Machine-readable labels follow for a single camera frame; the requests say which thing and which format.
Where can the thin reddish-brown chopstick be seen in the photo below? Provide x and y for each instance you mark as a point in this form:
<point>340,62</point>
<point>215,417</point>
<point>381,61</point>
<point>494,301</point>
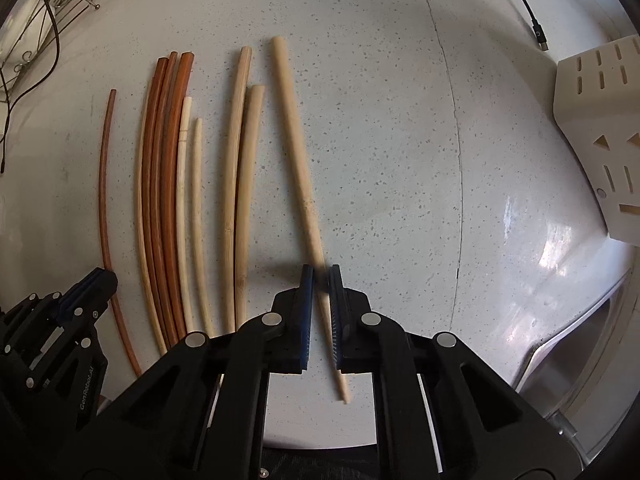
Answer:
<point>102,185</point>

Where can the cream plastic utensil holder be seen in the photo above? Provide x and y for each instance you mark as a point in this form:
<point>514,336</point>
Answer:
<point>590,125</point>

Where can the light bamboo chopstick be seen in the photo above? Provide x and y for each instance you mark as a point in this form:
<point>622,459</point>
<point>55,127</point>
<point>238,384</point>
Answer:
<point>231,185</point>
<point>243,200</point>

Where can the stainless steel sink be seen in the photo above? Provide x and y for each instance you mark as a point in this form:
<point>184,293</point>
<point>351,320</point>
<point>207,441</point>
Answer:
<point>585,360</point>

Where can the long light wooden chopstick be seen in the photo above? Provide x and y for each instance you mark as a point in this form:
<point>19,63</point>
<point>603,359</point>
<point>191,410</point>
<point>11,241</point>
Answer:
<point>295,150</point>

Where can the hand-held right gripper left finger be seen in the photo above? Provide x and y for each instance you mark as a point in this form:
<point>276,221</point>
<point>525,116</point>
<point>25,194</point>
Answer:
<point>306,310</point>

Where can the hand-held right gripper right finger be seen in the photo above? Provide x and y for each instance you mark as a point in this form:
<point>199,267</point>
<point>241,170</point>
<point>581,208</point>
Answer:
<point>336,320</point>

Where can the cream chopstick with groove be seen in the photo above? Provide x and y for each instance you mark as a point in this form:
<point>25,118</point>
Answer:
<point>181,200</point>

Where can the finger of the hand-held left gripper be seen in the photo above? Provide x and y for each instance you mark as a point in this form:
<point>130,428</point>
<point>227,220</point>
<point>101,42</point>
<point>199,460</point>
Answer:
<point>80,315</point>
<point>97,280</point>

